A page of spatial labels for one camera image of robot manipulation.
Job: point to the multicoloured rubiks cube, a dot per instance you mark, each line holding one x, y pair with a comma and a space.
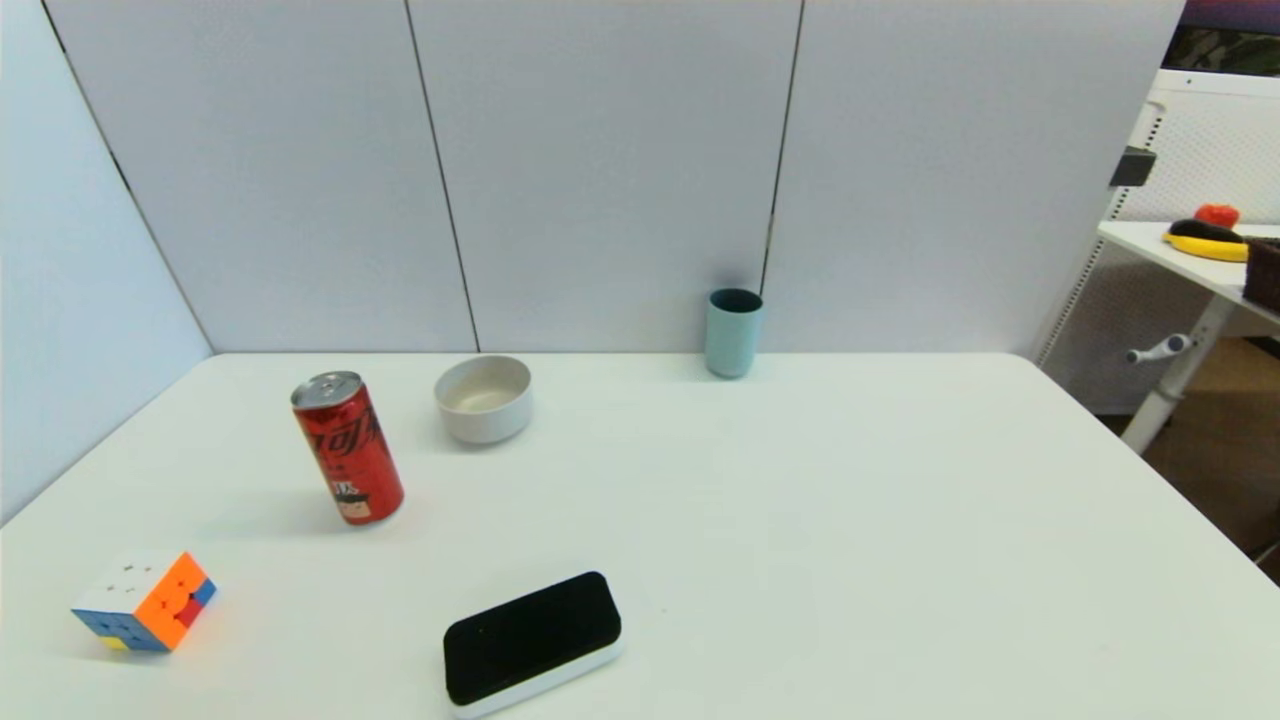
150, 600

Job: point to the teal plastic cup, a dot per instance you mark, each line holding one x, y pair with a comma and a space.
732, 340

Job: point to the white round bowl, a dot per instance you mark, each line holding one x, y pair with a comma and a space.
485, 415

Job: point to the black and white board eraser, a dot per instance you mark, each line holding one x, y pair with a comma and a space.
530, 630

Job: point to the red cola can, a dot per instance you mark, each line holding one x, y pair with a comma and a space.
350, 450

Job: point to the black box on partition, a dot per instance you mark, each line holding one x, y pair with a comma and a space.
1133, 167

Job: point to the white side desk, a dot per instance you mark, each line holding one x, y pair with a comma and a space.
1190, 265

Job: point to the black toy eggplant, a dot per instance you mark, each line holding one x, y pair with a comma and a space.
1205, 230

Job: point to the yellow banana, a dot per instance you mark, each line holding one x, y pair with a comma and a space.
1212, 251

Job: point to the red toy fruit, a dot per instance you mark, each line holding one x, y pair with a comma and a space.
1217, 215

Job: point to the white pegboard panel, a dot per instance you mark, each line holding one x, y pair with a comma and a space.
1220, 140

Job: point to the dark brown basket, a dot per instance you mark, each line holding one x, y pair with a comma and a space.
1263, 275

